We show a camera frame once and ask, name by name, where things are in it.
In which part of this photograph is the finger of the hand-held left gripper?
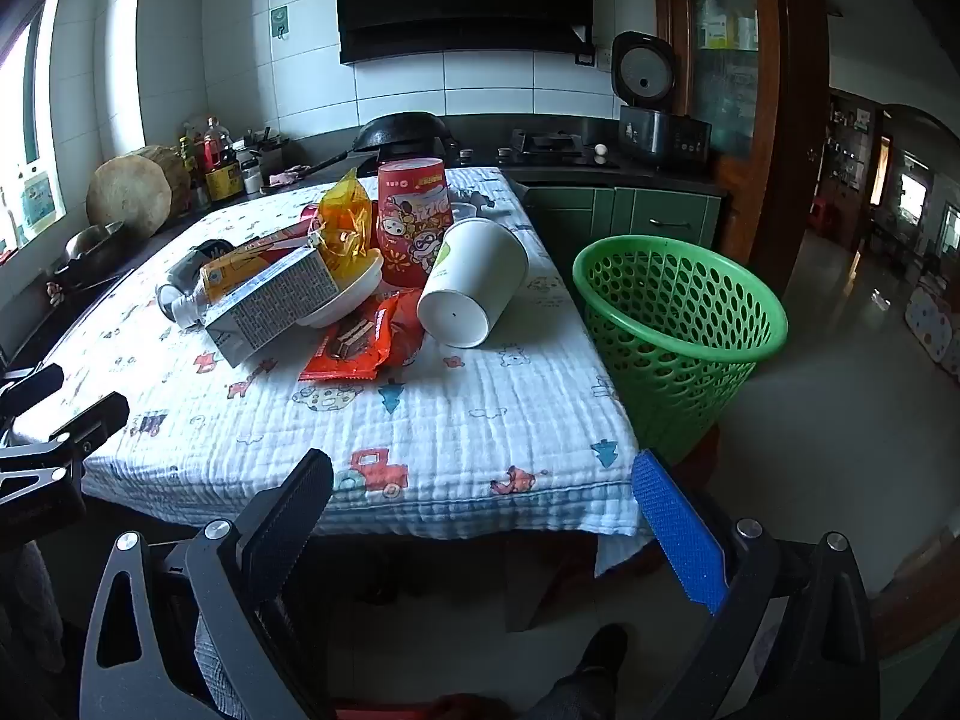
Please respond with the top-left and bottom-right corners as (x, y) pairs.
(0, 364), (65, 422)
(0, 392), (130, 500)

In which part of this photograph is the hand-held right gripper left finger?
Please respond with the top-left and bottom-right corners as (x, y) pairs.
(79, 448), (335, 720)

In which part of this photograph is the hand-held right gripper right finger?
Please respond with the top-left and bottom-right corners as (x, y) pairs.
(631, 448), (882, 720)

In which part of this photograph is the green plastic basket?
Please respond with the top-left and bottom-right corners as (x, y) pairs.
(572, 235), (788, 467)

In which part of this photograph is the clear plastic bottle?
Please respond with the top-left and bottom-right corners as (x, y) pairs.
(169, 289), (226, 328)

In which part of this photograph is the red snack wrapper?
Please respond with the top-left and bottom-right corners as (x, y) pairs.
(300, 289), (425, 383)

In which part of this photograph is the grey drink carton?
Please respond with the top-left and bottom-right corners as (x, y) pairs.
(199, 240), (340, 368)

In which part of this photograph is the white bowl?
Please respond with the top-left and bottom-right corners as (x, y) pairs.
(296, 251), (385, 329)

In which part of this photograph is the orange snack bag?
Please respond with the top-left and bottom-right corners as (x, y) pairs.
(311, 167), (376, 282)

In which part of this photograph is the white paper cup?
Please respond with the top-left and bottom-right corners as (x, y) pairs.
(416, 217), (530, 350)

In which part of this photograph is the red printed paper cup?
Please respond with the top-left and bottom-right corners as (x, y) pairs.
(375, 157), (455, 290)

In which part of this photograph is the black shoe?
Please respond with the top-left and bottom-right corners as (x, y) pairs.
(574, 624), (629, 691)

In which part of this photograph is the metal bowl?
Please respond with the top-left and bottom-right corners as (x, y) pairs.
(64, 221), (128, 275)

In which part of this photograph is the printed white tablecloth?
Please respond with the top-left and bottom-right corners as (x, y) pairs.
(11, 165), (653, 542)

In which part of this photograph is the grey trouser leg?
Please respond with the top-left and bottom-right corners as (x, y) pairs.
(523, 664), (623, 720)

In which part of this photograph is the round wooden chopping block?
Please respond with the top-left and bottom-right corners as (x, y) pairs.
(85, 145), (193, 238)

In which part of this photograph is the brown wooden door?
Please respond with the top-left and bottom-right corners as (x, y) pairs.
(862, 510), (960, 662)

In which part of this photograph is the window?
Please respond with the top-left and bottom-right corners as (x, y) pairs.
(0, 0), (65, 256)

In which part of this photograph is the green kitchen cabinet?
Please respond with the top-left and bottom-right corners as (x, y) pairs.
(517, 180), (725, 271)

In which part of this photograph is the dotted play tent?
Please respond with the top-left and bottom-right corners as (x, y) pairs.
(904, 277), (960, 380)

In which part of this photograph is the black wok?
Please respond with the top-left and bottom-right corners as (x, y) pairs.
(300, 111), (460, 175)

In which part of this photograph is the black rice cooker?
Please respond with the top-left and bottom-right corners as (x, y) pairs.
(611, 31), (713, 167)

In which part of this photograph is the black gas stove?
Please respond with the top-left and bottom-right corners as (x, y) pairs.
(450, 127), (620, 170)

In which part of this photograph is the wooden display shelf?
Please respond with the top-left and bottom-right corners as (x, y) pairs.
(823, 94), (884, 208)

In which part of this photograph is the wooden glass-door cabinet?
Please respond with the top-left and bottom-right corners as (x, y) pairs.
(651, 0), (833, 301)

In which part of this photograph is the black range hood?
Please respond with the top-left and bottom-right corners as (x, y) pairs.
(319, 0), (601, 66)

